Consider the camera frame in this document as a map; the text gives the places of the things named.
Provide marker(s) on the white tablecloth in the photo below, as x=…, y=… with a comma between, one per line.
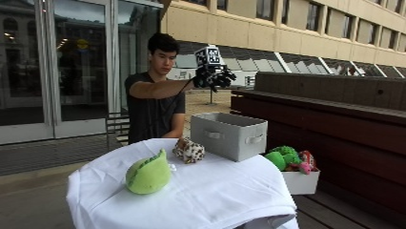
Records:
x=202, y=194

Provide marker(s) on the dark wooden bench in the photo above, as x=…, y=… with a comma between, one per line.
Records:
x=338, y=133

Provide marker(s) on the metal post with base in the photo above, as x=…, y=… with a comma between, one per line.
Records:
x=210, y=97

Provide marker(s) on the white plastic bin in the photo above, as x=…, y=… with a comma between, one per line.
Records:
x=301, y=182

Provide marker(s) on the green pea pod soft toy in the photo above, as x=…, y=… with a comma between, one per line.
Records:
x=148, y=175

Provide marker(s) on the slatted metal bench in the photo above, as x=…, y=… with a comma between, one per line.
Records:
x=117, y=127

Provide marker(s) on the white marker cube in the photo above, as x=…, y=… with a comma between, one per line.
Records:
x=209, y=56

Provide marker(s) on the beige building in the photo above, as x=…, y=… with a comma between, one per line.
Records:
x=287, y=28

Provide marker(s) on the glass door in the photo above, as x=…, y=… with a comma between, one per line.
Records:
x=62, y=66

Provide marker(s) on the black t-shirt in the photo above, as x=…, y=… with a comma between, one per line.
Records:
x=149, y=114

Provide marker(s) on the red and pink soft toy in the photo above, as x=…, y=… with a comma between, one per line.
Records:
x=307, y=162

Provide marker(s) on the green knobbly soft toy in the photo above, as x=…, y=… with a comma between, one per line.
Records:
x=283, y=156

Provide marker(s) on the grey fabric storage box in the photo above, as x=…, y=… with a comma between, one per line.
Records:
x=227, y=135

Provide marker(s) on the the person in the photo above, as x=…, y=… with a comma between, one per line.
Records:
x=154, y=105

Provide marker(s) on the spotted leopard soft toy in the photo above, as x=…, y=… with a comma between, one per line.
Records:
x=189, y=151

